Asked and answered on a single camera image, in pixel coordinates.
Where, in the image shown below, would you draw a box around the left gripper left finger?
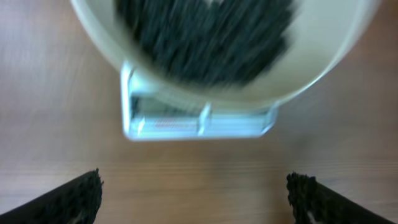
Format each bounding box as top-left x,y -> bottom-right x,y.
1,169 -> 103,224

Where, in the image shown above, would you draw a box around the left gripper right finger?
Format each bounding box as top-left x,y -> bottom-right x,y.
287,172 -> 394,224

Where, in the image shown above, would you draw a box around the white digital kitchen scale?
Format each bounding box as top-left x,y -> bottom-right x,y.
120,61 -> 278,141

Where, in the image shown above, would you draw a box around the white bowl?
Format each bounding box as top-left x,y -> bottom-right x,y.
72,0 -> 379,111

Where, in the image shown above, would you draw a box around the black beans in bowl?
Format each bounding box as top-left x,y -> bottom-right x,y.
114,0 -> 295,88

